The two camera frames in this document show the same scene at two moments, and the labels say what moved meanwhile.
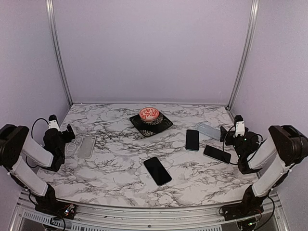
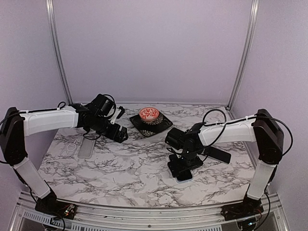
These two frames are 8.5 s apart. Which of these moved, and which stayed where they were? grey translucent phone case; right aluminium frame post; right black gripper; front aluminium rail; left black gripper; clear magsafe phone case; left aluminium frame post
Moved: left black gripper; right black gripper
Stayed: left aluminium frame post; front aluminium rail; clear magsafe phone case; grey translucent phone case; right aluminium frame post
